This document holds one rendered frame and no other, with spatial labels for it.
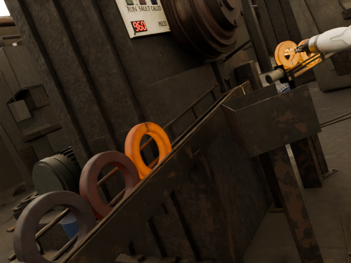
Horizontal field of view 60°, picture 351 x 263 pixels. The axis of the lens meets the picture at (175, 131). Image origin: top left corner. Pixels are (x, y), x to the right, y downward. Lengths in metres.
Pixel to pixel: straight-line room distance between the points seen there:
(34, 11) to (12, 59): 3.90
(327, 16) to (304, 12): 0.27
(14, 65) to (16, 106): 0.67
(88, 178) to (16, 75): 4.70
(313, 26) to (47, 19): 3.26
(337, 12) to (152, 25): 3.02
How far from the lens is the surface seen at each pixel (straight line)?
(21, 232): 0.70
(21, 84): 5.40
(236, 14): 1.55
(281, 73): 1.82
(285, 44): 1.87
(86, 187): 0.77
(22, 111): 5.28
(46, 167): 2.12
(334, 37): 1.60
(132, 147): 0.87
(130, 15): 1.24
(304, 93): 0.88
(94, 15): 1.27
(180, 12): 1.36
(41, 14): 1.57
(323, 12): 4.13
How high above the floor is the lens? 0.86
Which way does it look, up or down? 9 degrees down
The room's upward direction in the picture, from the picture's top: 21 degrees counter-clockwise
